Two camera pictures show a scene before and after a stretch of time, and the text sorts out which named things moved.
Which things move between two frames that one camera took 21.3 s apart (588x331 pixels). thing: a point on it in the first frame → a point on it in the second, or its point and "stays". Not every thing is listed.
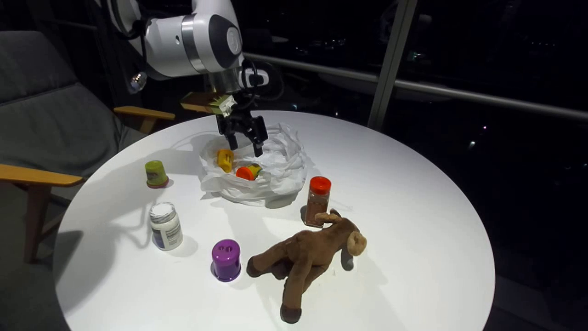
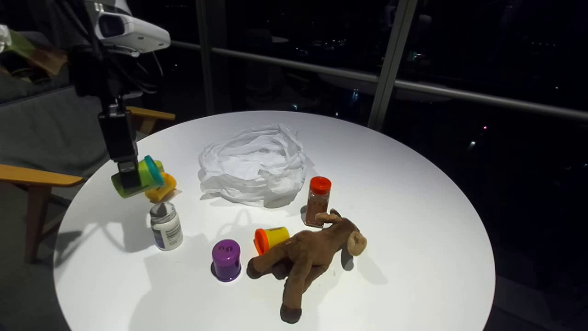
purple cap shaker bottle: [224, 259] stays
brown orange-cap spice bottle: [318, 196] stays
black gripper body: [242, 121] → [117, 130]
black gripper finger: [257, 143] → [126, 180]
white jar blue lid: [165, 226] stays
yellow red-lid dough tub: [248, 171] → [268, 237]
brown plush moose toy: [301, 253] stays
